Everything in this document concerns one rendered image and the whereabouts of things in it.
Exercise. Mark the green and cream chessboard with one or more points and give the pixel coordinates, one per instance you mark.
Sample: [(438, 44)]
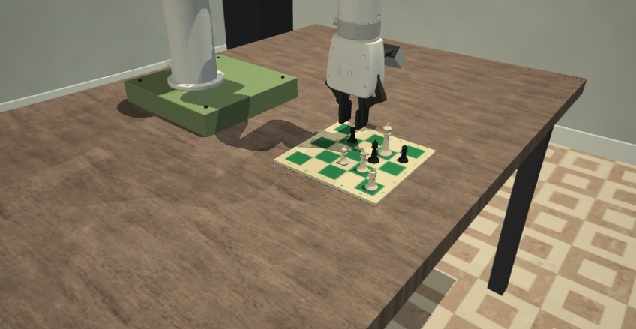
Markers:
[(318, 157)]

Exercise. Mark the white chess king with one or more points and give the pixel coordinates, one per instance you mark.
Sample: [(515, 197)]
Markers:
[(385, 151)]

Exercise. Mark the white pawn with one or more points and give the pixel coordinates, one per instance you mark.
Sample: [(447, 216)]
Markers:
[(343, 161)]

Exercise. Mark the white chess rook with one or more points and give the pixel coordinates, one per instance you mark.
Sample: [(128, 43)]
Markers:
[(371, 185)]

